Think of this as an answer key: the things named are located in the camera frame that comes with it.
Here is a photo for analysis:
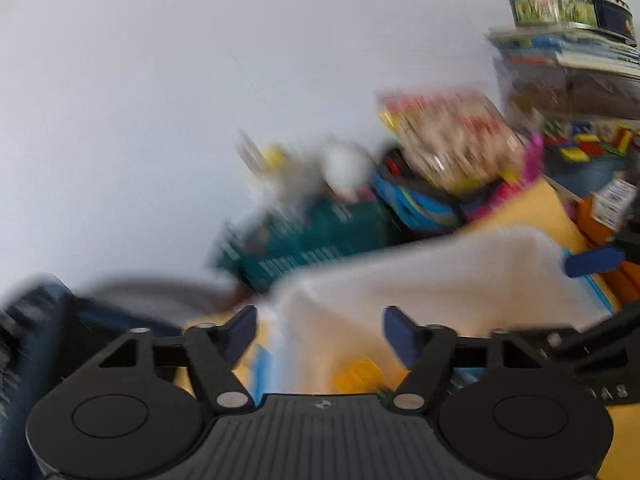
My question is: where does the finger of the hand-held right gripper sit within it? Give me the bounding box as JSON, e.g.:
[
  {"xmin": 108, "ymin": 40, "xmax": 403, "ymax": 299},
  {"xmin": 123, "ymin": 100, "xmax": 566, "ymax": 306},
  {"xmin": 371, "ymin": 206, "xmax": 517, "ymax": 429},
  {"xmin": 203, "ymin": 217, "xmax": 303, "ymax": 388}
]
[{"xmin": 564, "ymin": 232, "xmax": 640, "ymax": 278}]

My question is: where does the pink plastic toy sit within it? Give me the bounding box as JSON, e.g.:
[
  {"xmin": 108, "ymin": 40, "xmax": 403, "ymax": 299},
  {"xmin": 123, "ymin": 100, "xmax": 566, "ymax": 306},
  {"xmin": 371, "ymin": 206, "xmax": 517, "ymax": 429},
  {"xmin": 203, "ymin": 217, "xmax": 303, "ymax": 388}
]
[{"xmin": 500, "ymin": 132, "xmax": 546, "ymax": 196}]

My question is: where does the blue striped pack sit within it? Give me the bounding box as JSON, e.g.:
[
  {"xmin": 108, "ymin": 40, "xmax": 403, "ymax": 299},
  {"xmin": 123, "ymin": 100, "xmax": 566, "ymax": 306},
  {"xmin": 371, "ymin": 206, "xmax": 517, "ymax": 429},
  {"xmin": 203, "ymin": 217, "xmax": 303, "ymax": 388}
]
[{"xmin": 372, "ymin": 170, "xmax": 461, "ymax": 233}]

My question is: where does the clear snack bag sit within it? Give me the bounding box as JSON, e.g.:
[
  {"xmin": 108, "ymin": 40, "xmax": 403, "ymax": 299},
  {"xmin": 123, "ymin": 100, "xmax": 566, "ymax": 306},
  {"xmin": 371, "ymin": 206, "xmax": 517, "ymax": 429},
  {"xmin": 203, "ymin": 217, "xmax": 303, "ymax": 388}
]
[{"xmin": 377, "ymin": 87, "xmax": 526, "ymax": 196}]

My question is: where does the white plastic bin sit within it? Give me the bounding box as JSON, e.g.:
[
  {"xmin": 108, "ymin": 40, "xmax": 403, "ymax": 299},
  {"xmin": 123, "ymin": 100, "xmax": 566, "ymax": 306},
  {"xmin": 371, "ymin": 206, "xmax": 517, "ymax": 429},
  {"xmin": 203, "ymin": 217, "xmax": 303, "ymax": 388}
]
[{"xmin": 270, "ymin": 225, "xmax": 613, "ymax": 396}]

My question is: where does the orange box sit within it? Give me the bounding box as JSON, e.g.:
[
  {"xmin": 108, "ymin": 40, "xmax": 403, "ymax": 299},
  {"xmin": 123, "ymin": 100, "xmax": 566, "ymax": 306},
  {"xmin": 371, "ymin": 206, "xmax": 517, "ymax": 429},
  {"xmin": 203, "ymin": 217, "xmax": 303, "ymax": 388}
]
[{"xmin": 575, "ymin": 197, "xmax": 640, "ymax": 306}]

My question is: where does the large yellow toy brick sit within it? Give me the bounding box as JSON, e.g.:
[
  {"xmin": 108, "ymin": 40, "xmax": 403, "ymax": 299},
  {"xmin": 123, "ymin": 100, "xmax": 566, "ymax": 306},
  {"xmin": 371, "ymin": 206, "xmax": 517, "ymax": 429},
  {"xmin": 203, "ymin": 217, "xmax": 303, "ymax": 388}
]
[{"xmin": 334, "ymin": 359, "xmax": 388, "ymax": 393}]

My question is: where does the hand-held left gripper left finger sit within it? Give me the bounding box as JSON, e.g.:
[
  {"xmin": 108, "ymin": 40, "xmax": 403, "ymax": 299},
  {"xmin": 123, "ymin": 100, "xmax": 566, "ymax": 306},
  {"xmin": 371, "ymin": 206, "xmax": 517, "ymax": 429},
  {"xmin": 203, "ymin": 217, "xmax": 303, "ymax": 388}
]
[{"xmin": 97, "ymin": 304, "xmax": 258, "ymax": 413}]

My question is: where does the small white carton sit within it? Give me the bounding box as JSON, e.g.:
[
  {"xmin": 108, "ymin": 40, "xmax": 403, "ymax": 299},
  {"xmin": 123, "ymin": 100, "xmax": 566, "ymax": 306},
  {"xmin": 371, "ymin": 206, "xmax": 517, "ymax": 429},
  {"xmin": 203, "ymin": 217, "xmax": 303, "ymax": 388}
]
[{"xmin": 590, "ymin": 177, "xmax": 638, "ymax": 231}]

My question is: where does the round printed tin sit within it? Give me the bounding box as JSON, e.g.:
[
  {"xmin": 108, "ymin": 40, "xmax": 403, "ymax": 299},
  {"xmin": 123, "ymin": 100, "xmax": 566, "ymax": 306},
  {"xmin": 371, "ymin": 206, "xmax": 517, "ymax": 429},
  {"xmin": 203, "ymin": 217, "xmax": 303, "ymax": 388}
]
[{"xmin": 507, "ymin": 0, "xmax": 638, "ymax": 43}]

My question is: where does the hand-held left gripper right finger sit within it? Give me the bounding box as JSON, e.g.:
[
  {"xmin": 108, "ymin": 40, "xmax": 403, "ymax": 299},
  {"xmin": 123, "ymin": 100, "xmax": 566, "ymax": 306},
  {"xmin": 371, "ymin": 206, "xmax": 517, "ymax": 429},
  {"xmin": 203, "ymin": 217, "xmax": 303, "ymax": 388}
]
[{"xmin": 382, "ymin": 305, "xmax": 544, "ymax": 413}]

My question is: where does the stack of books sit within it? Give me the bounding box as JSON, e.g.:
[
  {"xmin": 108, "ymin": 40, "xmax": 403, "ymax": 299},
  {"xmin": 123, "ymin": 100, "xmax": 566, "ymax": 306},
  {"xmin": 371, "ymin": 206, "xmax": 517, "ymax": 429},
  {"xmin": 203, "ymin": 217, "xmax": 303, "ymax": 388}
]
[{"xmin": 485, "ymin": 27, "xmax": 640, "ymax": 78}]

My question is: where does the white round object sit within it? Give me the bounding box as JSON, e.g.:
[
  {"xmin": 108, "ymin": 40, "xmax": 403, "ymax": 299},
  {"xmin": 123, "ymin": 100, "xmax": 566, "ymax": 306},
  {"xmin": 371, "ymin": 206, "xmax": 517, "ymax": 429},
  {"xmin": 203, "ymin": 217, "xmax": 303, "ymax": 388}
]
[{"xmin": 320, "ymin": 140, "xmax": 373, "ymax": 196}]

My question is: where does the yellow cloth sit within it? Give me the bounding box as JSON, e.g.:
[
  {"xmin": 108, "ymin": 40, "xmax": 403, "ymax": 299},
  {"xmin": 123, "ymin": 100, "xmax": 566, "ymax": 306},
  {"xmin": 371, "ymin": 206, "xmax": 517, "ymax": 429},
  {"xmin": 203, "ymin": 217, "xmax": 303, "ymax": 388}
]
[{"xmin": 182, "ymin": 180, "xmax": 640, "ymax": 480}]

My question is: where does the box of colourful blocks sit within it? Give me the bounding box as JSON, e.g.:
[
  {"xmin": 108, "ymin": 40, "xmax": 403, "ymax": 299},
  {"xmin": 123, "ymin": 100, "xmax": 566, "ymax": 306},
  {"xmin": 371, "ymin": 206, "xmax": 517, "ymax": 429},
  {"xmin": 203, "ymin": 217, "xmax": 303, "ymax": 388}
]
[{"xmin": 542, "ymin": 117, "xmax": 640, "ymax": 196}]

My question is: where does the teal box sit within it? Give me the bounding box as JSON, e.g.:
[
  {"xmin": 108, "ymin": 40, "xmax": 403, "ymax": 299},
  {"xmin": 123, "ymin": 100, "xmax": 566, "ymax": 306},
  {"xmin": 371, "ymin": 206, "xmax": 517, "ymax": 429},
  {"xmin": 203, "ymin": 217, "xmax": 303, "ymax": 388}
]
[{"xmin": 207, "ymin": 195, "xmax": 401, "ymax": 293}]

